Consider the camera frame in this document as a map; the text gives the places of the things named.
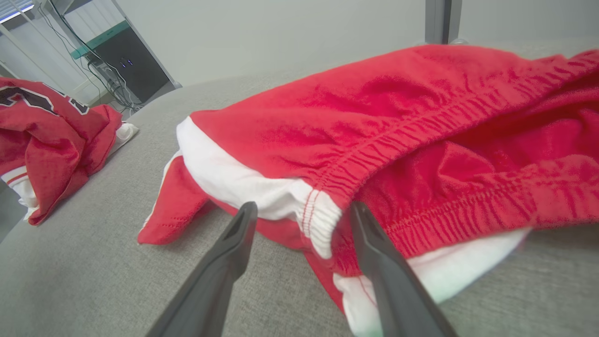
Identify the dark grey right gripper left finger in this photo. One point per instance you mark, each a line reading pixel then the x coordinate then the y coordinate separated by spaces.
pixel 210 281

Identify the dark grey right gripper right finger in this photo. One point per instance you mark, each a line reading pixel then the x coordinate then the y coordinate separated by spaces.
pixel 398 290

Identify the red white shorts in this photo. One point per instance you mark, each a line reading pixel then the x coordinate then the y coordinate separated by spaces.
pixel 421 131

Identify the red basketball jersey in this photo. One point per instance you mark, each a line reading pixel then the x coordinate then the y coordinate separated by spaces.
pixel 51 140

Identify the grey fabric sofa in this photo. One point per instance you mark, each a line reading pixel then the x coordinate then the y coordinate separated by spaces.
pixel 93 281

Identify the black cabinet with green strip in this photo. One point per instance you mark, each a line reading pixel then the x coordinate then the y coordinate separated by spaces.
pixel 131 61

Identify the bright window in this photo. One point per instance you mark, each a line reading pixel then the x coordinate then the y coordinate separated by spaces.
pixel 14 9

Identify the grey partition post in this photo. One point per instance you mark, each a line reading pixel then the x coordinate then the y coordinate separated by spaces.
pixel 442 21

